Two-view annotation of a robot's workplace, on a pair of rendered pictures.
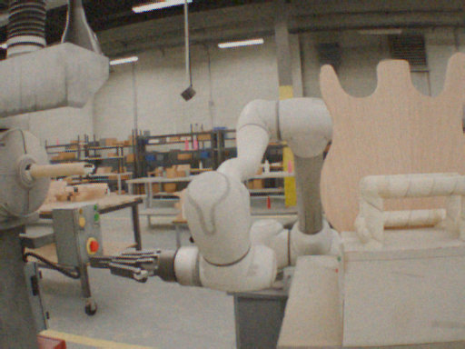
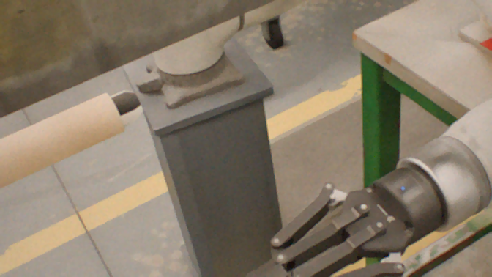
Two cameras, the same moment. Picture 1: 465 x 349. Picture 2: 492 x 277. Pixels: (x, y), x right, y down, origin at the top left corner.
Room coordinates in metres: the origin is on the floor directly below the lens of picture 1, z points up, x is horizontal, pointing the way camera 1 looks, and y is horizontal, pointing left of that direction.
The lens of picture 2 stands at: (0.54, 0.52, 1.54)
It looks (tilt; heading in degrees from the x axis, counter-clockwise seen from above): 41 degrees down; 323
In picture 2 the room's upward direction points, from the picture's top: 10 degrees counter-clockwise
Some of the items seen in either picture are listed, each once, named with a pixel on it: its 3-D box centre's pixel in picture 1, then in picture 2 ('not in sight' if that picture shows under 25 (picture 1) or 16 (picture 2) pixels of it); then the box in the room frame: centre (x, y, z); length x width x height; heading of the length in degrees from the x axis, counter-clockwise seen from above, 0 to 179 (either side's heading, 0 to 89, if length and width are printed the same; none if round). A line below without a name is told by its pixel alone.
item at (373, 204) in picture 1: (373, 218); not in sight; (0.57, -0.23, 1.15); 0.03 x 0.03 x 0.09
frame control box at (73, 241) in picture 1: (60, 242); not in sight; (1.22, 0.62, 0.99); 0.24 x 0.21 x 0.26; 76
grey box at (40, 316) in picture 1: (15, 260); not in sight; (1.17, 0.78, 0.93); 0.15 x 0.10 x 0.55; 76
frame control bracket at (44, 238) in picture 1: (48, 237); not in sight; (1.16, 0.63, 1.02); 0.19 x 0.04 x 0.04; 166
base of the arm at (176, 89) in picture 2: (262, 275); (183, 67); (1.57, -0.11, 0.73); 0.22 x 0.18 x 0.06; 69
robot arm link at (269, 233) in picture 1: (267, 244); (183, 9); (1.56, -0.14, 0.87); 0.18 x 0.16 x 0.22; 78
